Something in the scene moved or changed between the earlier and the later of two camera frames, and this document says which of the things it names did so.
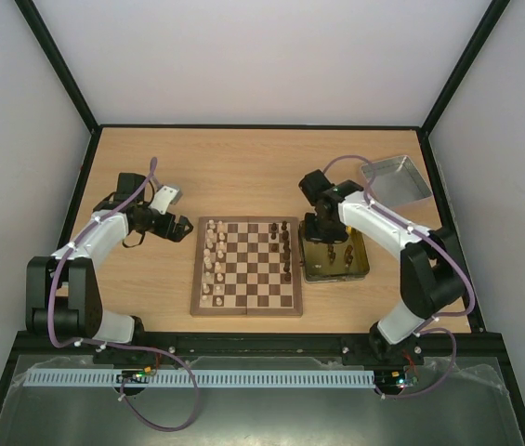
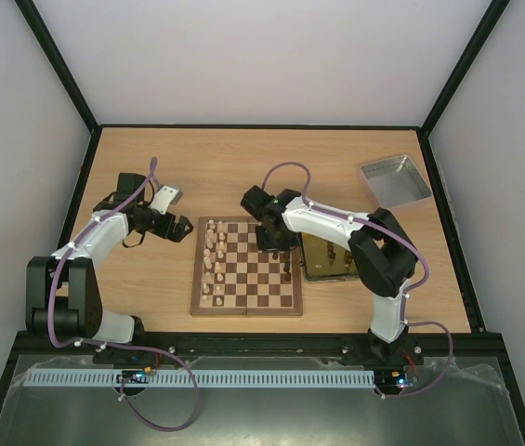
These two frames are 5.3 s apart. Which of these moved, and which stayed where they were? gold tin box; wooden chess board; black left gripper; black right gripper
Moved: black right gripper
Stayed: gold tin box; wooden chess board; black left gripper
